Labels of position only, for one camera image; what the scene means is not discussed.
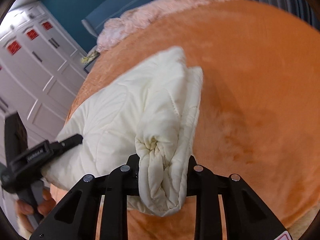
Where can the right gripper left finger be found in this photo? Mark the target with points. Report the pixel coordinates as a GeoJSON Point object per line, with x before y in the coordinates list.
{"type": "Point", "coordinates": [95, 207]}

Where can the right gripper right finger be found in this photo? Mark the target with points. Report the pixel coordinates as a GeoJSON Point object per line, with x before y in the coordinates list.
{"type": "Point", "coordinates": [230, 204]}

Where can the cream quilted jacket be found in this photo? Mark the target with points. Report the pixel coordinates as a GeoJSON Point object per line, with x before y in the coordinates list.
{"type": "Point", "coordinates": [152, 111]}

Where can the orange plush bedspread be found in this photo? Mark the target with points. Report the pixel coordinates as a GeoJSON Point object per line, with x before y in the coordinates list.
{"type": "Point", "coordinates": [259, 112]}

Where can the white panelled wardrobe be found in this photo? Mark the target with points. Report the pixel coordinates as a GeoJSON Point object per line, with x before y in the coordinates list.
{"type": "Point", "coordinates": [41, 70]}

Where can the dark bedside table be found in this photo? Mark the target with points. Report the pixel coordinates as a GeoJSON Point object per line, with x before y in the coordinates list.
{"type": "Point", "coordinates": [88, 67]}

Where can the pink lace quilt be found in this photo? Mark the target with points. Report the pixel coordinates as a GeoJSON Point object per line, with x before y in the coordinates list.
{"type": "Point", "coordinates": [117, 29]}

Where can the blue upholstered headboard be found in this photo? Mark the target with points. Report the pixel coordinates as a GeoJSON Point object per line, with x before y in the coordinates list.
{"type": "Point", "coordinates": [120, 7]}

